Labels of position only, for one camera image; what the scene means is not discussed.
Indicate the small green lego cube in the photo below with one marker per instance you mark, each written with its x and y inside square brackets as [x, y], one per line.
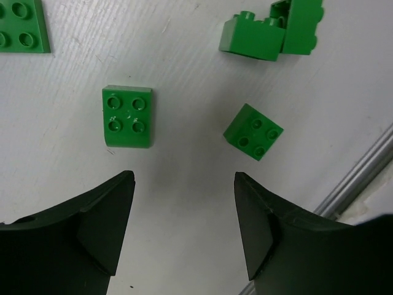
[300, 19]
[257, 39]

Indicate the green lego brick bottom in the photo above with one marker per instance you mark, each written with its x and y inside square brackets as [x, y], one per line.
[252, 133]

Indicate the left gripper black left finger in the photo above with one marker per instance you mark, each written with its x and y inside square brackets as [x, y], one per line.
[71, 248]

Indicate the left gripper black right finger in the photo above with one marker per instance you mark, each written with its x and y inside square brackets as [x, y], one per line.
[316, 252]

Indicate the green lego plate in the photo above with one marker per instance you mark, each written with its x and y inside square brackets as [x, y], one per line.
[23, 28]

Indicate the green lego brick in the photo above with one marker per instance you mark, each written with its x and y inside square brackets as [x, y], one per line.
[127, 116]
[252, 133]

